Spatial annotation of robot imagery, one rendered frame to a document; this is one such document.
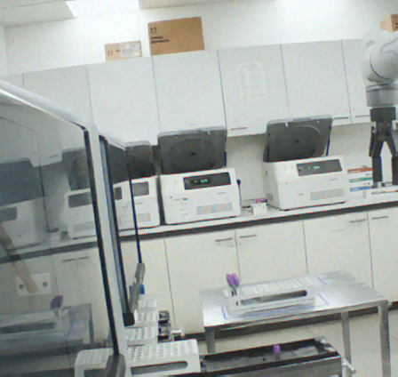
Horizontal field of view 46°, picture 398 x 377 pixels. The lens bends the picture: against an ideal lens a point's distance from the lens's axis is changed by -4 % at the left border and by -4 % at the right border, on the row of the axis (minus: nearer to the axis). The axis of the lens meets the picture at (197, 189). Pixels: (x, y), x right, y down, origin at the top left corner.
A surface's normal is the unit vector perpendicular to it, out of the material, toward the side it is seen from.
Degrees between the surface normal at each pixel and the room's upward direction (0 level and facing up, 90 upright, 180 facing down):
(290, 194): 90
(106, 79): 90
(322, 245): 90
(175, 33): 90
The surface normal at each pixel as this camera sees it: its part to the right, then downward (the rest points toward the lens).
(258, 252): 0.07, 0.04
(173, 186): 0.00, -0.47
